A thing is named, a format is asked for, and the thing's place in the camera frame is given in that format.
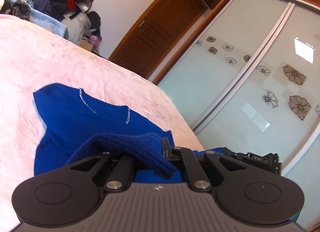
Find blue beaded sweater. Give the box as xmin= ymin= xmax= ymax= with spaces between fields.
xmin=32 ymin=83 xmax=226 ymax=184

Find frosted glass wardrobe door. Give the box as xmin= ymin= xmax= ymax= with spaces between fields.
xmin=159 ymin=0 xmax=289 ymax=130

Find cardboard box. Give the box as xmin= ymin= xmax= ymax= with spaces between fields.
xmin=79 ymin=38 xmax=94 ymax=52

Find purple bag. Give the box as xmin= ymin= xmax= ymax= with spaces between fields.
xmin=88 ymin=34 xmax=102 ymax=46

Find pink floral bed blanket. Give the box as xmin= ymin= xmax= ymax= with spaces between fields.
xmin=1 ymin=15 xmax=203 ymax=231

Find grey plastic-wrapped bundle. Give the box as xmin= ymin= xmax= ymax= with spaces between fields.
xmin=61 ymin=12 xmax=92 ymax=45

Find brown wooden door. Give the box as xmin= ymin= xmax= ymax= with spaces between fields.
xmin=109 ymin=0 xmax=208 ymax=79

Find light blue knitted blanket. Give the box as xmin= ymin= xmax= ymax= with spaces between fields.
xmin=5 ymin=0 xmax=68 ymax=39

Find leopard print garment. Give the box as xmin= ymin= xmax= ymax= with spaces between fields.
xmin=10 ymin=1 xmax=31 ymax=20

